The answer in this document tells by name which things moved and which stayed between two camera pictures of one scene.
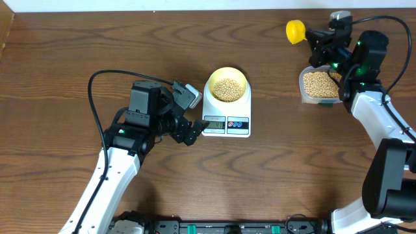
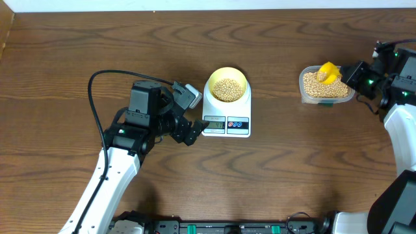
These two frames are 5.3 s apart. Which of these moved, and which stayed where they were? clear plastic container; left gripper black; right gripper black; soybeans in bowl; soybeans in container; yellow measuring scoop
Moved: right gripper black; yellow measuring scoop
Stayed: soybeans in container; soybeans in bowl; left gripper black; clear plastic container
